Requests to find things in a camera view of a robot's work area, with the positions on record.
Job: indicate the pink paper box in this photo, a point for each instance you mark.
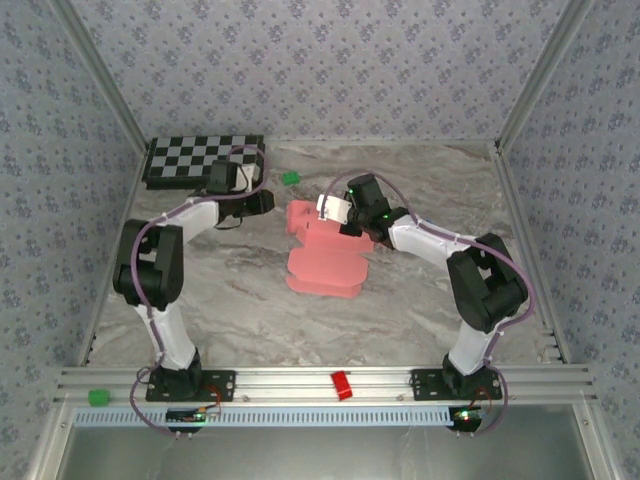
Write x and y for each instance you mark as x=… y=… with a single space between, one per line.
x=325 y=265

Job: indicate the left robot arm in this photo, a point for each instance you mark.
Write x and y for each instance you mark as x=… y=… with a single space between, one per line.
x=150 y=265

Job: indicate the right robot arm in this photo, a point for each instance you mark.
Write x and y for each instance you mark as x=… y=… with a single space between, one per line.
x=490 y=285

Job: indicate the small green toy brick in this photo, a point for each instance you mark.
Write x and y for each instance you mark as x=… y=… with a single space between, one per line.
x=290 y=178

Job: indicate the black and grey chessboard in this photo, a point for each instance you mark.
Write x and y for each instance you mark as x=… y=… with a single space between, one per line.
x=175 y=160

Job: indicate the red block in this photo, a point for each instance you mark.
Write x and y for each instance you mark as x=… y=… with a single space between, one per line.
x=341 y=386

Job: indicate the grey metal panel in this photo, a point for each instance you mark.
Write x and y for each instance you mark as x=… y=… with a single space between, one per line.
x=320 y=455

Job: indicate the green cube block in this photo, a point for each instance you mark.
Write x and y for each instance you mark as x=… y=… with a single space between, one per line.
x=98 y=398

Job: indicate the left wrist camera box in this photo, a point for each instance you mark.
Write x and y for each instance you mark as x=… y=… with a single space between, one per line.
x=247 y=177

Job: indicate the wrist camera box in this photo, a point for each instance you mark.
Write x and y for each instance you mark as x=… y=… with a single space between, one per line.
x=332 y=207
x=247 y=177

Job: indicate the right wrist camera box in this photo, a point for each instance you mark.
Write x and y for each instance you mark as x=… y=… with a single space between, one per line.
x=332 y=207

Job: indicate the aluminium table side rail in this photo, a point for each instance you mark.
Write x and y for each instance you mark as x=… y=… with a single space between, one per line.
x=131 y=197
x=515 y=200

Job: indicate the aluminium frame post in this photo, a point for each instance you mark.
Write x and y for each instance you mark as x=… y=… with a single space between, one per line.
x=103 y=75
x=541 y=75

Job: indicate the aluminium mounting rail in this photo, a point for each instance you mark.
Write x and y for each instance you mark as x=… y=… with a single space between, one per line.
x=290 y=385

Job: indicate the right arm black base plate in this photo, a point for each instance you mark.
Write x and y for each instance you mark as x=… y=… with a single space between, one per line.
x=425 y=387

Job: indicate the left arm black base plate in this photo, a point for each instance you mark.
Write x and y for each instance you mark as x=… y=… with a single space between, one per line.
x=225 y=385

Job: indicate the aluminium frame leg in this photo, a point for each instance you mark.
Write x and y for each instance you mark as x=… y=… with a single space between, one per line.
x=600 y=445
x=48 y=445

